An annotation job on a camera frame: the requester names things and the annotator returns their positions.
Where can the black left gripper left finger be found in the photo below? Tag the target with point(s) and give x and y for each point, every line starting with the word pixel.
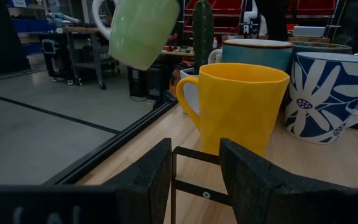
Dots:
pixel 148 186

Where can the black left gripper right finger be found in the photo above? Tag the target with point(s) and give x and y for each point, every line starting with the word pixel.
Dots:
pixel 247 180

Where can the yellow faceted mug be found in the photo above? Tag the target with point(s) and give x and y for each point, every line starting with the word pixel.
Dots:
pixel 238 109

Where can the white mug blue floral print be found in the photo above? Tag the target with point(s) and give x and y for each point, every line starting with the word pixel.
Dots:
pixel 322 99

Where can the black mug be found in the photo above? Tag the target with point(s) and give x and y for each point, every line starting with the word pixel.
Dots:
pixel 322 48

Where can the light green mug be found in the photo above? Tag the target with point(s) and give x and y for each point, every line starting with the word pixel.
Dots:
pixel 141 34

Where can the wooden shelf with black legs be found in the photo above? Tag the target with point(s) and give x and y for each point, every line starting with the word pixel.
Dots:
pixel 322 158

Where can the white hexagonal plant pot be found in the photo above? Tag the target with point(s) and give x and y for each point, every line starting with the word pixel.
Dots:
pixel 191 93

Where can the grey workshop table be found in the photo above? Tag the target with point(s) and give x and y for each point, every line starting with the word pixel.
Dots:
pixel 95 56

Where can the green cactus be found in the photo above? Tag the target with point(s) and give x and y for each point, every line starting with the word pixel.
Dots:
pixel 203 37

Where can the black wheeled cart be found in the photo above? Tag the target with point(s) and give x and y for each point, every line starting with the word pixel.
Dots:
pixel 57 59

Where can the person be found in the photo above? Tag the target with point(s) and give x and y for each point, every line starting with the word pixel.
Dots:
pixel 272 18

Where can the red storage bins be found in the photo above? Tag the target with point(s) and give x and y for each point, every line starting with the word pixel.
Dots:
pixel 225 9

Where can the blue storage bins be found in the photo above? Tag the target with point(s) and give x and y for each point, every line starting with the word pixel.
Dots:
pixel 33 25

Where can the black aluminium frame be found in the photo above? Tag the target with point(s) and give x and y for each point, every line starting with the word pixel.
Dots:
pixel 120 137

